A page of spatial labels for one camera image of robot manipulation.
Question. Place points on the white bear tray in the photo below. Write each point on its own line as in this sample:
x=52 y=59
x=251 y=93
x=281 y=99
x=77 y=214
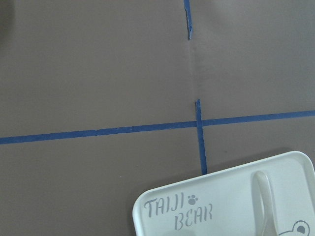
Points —
x=220 y=203

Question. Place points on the white ceramic spoon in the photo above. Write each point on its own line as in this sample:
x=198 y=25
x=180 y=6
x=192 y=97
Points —
x=263 y=205

